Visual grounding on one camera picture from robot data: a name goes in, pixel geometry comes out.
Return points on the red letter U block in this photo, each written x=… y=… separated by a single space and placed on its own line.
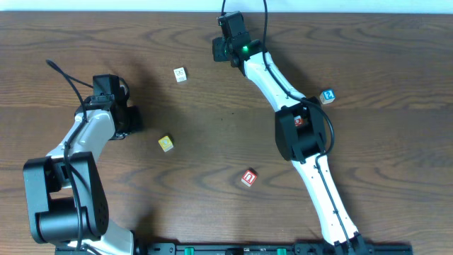
x=248 y=178

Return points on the yellow block near centre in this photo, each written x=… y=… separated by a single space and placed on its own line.
x=166 y=143

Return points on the red letter G block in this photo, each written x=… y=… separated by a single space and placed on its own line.
x=298 y=121

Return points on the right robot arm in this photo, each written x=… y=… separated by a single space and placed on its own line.
x=300 y=135

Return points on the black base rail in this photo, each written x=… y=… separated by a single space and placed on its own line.
x=301 y=248

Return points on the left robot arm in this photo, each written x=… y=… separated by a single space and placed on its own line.
x=67 y=205

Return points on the blue number 2 block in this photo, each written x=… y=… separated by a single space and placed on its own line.
x=327 y=96

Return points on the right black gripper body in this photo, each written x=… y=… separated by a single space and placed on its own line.
x=218 y=49

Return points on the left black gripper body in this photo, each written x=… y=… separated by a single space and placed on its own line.
x=134 y=119

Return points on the white patterned wooden block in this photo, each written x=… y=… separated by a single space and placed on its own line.
x=180 y=74

